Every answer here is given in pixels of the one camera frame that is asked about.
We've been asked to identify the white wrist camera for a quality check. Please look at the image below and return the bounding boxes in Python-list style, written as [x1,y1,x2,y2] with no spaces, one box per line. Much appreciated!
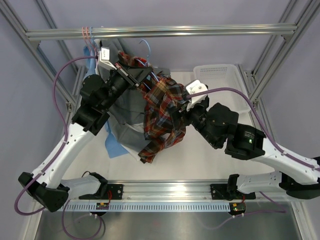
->
[184,79,208,112]
[97,47,117,71]

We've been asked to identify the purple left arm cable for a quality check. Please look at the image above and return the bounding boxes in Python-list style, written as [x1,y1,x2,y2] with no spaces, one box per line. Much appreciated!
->
[13,55,101,216]

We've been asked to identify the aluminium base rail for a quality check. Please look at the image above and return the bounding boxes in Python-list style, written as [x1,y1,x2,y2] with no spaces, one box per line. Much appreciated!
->
[62,179,256,201]

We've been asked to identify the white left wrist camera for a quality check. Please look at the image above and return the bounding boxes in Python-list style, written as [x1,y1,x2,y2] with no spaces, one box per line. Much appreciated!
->
[97,47,117,71]

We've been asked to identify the plaid shirt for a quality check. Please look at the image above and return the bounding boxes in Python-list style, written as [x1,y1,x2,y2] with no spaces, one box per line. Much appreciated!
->
[117,51,191,165]

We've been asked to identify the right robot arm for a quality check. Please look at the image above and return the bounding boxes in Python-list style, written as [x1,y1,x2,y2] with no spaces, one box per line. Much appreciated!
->
[169,97,320,201]

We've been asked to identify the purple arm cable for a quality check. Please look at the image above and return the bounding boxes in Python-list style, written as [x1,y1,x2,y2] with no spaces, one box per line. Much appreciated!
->
[13,55,101,216]
[186,87,320,173]

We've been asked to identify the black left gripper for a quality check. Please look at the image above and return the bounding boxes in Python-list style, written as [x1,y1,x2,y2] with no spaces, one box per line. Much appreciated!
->
[101,61,153,112]

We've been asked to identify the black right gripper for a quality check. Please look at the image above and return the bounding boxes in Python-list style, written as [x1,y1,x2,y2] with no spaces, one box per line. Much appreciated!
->
[166,99,221,149]

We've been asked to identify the blue hanger on rail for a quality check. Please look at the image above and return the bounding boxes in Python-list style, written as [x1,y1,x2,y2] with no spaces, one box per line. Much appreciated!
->
[89,26,100,56]

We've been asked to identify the purple floor cable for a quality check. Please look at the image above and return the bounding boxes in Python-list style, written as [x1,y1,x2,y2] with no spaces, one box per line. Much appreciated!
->
[60,199,104,240]
[194,191,288,230]

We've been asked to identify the purple floor cable right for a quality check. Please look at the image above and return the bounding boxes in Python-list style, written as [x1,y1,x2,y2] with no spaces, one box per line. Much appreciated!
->
[194,191,288,230]

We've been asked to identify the aluminium frame left posts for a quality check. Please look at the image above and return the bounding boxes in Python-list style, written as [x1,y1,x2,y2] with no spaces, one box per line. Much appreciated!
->
[0,0,86,113]

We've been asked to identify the purple floor cable left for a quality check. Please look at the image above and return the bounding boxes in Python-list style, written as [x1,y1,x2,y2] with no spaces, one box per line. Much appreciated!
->
[60,199,104,240]

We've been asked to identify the aluminium frame right posts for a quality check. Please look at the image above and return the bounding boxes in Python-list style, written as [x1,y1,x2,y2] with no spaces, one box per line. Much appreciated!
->
[236,0,320,105]

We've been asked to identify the light blue shirt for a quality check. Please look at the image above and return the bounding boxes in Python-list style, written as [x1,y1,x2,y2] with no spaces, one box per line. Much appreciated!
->
[83,58,129,159]

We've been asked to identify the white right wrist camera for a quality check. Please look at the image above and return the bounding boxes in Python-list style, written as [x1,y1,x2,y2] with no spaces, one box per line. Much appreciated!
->
[184,79,208,112]

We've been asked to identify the pink hanger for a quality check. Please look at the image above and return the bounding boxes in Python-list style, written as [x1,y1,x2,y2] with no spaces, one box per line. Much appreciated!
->
[81,27,91,51]
[85,26,97,56]

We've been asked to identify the aluminium hanging rail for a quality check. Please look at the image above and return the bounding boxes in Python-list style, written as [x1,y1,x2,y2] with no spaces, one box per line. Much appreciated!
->
[26,23,295,41]

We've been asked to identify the aluminium frame posts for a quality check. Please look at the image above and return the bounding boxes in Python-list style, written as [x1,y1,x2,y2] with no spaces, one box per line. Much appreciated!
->
[0,0,86,113]
[236,0,320,105]

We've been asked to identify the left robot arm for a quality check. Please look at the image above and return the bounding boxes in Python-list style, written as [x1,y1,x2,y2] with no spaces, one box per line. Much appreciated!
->
[18,63,153,213]

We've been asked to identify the white plastic basket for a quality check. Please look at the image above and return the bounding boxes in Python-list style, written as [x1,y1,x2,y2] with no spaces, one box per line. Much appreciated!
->
[193,64,251,114]

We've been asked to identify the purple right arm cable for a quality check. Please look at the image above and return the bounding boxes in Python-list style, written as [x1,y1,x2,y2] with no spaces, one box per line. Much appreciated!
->
[186,87,320,173]

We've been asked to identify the light blue hanger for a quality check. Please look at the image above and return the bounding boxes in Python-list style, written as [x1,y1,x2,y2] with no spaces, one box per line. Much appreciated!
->
[136,38,159,82]

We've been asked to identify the white slotted cable duct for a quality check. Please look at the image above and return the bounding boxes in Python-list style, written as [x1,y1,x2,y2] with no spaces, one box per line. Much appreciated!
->
[61,201,231,213]

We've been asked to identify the grey shirt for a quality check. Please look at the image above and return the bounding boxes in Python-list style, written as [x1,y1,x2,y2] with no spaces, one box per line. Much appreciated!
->
[99,38,171,152]

